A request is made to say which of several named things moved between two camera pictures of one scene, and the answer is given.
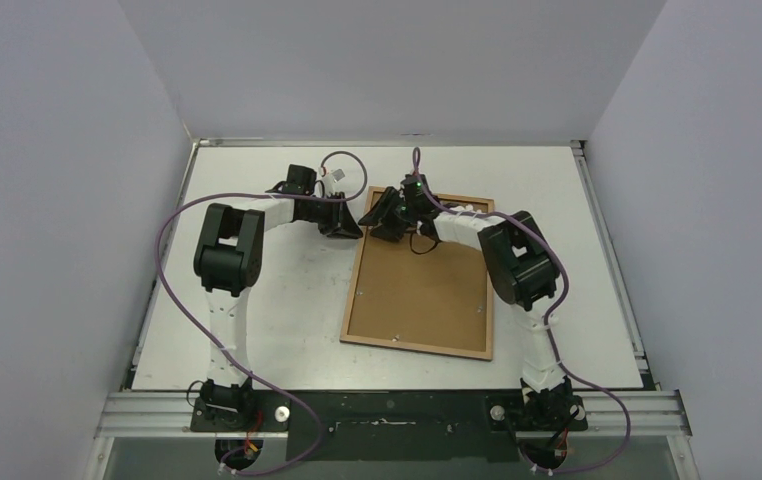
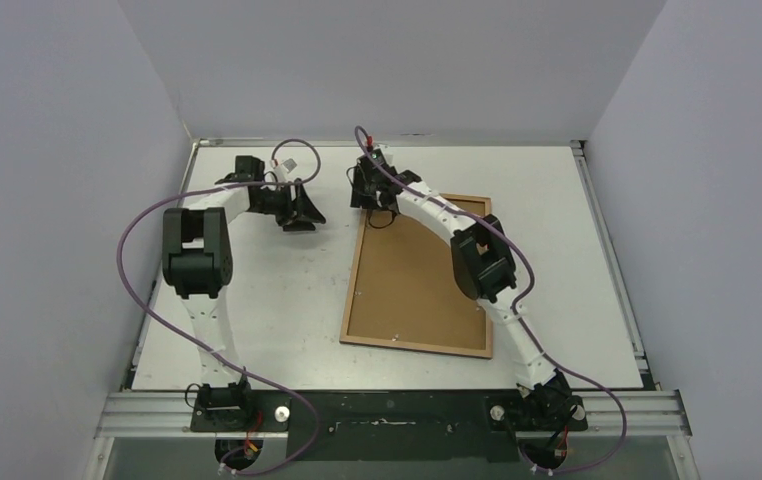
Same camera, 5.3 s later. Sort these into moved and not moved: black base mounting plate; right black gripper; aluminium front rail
Moved: right black gripper
Not moved: black base mounting plate; aluminium front rail
